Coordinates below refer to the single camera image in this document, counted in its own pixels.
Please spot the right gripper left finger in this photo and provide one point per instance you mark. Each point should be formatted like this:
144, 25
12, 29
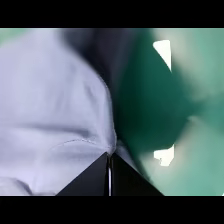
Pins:
90, 181

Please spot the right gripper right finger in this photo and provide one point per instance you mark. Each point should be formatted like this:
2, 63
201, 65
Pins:
131, 183

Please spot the light blue T-shirt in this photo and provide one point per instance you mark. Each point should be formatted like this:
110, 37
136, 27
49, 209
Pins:
50, 116

